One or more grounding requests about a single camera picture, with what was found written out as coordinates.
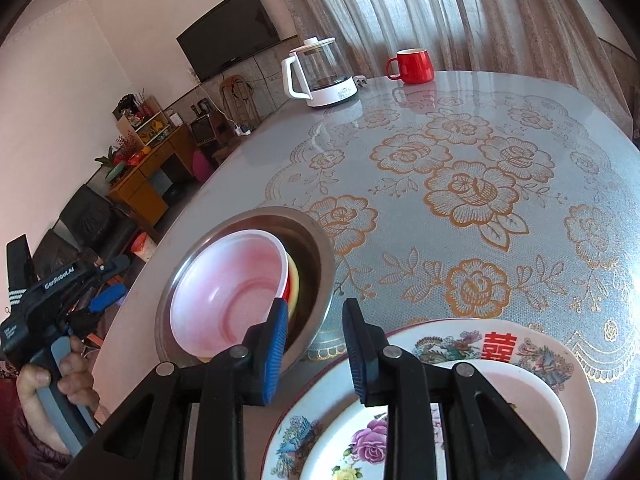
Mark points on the white plate with red characters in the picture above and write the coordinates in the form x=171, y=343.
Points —
x=450, y=340

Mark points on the pink plastic object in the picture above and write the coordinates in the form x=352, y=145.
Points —
x=202, y=165

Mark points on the white and red waste bin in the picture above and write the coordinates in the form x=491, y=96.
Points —
x=142, y=249

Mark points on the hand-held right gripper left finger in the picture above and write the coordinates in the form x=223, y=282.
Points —
x=277, y=350

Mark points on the small white device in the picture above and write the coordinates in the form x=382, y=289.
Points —
x=175, y=118

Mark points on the white glass electric kettle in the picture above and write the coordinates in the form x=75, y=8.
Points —
x=325, y=80

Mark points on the black wall television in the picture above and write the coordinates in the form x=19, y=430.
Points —
x=225, y=35

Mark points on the red plastic bowl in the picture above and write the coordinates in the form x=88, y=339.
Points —
x=225, y=295

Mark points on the orange wooden desk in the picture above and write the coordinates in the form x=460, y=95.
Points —
x=145, y=185

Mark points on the potted plant in green dish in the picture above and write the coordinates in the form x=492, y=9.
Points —
x=112, y=165

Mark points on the stainless steel bowl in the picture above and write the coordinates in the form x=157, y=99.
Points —
x=305, y=255

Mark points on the red mug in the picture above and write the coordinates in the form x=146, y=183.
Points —
x=415, y=67

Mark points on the white power strip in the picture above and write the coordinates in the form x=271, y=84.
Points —
x=243, y=130

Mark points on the grey sheer window curtain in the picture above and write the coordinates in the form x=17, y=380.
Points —
x=450, y=5

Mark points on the black karaoke speaker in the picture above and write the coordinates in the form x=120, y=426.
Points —
x=205, y=130

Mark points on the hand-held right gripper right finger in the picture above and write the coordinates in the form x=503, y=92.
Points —
x=357, y=355

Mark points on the wooden desktop shelf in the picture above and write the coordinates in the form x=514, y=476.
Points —
x=150, y=127

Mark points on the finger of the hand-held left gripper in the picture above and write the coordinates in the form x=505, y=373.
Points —
x=107, y=297
x=117, y=264

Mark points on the person's left hand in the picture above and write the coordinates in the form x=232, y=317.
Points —
x=75, y=380

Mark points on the wooden chair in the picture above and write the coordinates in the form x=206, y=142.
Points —
x=235, y=82

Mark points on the white rose print plate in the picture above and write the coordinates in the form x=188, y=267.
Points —
x=525, y=400

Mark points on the yellow plastic bowl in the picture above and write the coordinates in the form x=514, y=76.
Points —
x=295, y=285

